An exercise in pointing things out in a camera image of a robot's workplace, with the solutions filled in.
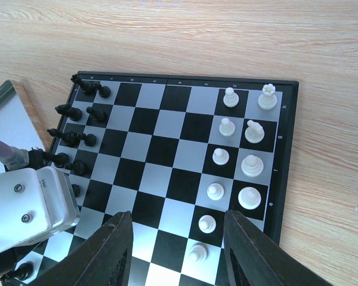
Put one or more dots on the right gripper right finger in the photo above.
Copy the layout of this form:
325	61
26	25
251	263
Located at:
252	258

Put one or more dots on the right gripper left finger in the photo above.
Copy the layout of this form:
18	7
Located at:
103	259

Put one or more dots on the black pawn piece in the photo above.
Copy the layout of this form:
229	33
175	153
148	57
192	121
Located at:
77	168
88	139
103	91
98	115
76	190

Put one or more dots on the black queen piece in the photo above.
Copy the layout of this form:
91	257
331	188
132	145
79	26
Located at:
39	158

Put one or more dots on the black bishop piece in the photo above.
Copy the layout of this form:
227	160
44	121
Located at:
69	138

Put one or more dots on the black and silver chessboard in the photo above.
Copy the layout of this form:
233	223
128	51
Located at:
153	158

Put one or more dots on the white pawn piece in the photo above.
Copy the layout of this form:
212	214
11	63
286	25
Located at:
230	99
215	191
226	127
198	252
220	156
207	224

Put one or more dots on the white king piece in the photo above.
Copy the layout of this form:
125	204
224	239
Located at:
249	198

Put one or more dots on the white bishop piece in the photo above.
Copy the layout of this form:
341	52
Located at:
252	166

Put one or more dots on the white knight piece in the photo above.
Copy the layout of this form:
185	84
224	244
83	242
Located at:
254	133

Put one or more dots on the black knight piece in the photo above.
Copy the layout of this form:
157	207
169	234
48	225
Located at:
67	110

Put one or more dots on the white rook piece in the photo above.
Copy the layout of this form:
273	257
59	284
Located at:
268	100

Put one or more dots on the metal tray with wooden rim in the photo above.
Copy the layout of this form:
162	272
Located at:
20	130

